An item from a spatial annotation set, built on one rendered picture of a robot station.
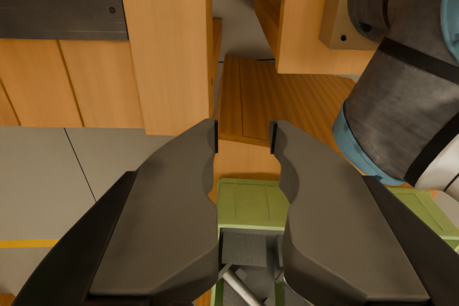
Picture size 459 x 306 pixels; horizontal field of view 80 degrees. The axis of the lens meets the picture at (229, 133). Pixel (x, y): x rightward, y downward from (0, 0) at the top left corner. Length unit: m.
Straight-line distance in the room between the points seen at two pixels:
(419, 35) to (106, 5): 0.45
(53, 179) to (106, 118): 1.60
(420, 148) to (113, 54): 0.51
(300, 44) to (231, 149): 0.33
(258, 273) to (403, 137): 0.69
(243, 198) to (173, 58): 0.41
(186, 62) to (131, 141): 1.30
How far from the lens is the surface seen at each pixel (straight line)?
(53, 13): 0.59
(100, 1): 0.55
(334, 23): 0.51
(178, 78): 0.54
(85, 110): 0.66
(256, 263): 0.88
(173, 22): 0.52
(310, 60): 0.60
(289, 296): 0.94
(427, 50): 0.34
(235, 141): 0.74
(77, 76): 0.63
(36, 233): 2.74
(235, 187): 0.78
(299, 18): 0.57
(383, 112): 0.35
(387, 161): 0.37
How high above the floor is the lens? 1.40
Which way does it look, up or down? 58 degrees down
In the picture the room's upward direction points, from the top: 179 degrees counter-clockwise
